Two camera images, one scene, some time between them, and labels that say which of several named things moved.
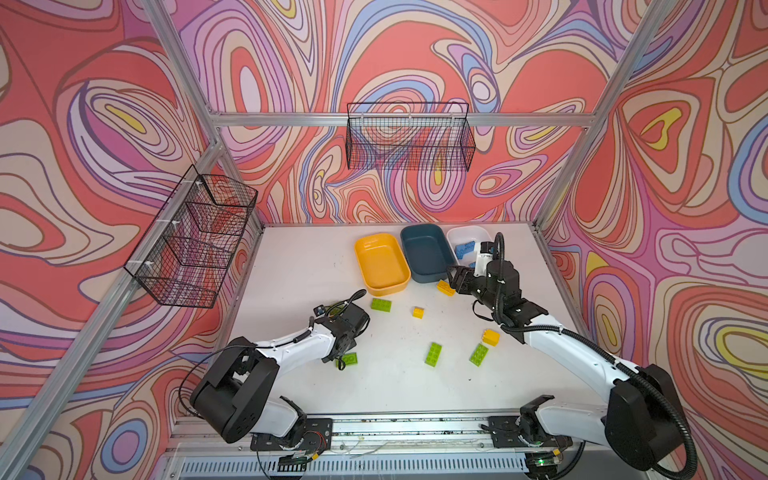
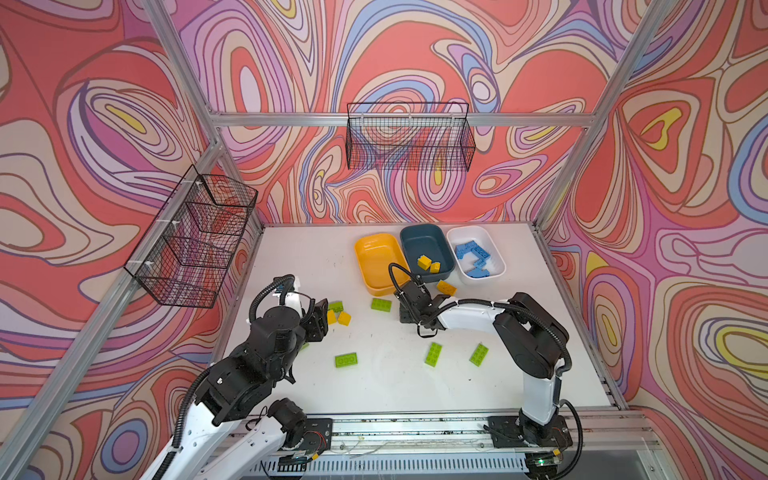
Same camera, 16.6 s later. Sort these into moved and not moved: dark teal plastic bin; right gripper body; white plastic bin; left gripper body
Moved: right gripper body; left gripper body
Not moved: white plastic bin; dark teal plastic bin
